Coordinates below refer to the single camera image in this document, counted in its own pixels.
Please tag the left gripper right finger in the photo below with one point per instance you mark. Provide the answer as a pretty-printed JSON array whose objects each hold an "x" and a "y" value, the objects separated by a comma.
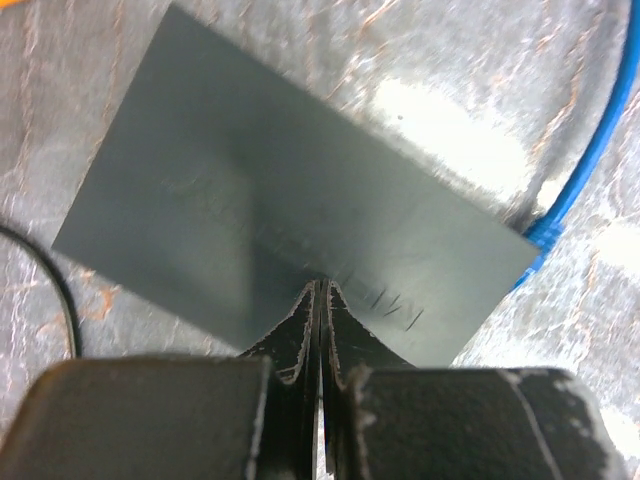
[{"x": 387, "y": 419}]

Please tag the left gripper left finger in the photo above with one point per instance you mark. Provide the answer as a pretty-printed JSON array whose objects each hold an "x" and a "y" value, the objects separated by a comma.
[{"x": 252, "y": 416}]

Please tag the black network switch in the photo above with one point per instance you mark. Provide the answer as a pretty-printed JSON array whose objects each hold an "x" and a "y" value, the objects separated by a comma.
[{"x": 221, "y": 189}]

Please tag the orange Mickey Mouse pillow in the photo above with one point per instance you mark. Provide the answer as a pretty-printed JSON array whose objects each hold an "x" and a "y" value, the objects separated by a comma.
[{"x": 8, "y": 3}]

